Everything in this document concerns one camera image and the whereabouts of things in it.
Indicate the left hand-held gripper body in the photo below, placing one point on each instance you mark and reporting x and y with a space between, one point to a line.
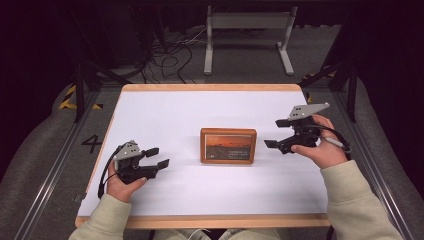
128 156

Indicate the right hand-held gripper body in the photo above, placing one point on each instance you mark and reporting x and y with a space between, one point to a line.
305 131

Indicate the wooden picture frame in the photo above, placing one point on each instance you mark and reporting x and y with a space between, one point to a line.
228 146

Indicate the person's right hand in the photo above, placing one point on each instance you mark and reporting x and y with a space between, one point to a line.
330 155

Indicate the person's left hand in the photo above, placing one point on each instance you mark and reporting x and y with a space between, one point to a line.
120 190

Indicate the yellow black hazard tape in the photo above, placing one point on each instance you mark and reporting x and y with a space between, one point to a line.
309 97
68 100

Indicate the black metal stand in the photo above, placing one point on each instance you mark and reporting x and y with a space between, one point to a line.
350 86
80 90

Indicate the person's legs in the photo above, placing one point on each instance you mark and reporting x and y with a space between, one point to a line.
186 235

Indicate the white metal stand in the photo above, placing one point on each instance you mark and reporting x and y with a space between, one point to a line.
248 20

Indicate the dark cabinet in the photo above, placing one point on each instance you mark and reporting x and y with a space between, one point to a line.
130 33

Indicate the aluminium rail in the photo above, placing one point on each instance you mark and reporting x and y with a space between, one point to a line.
56 166
383 186

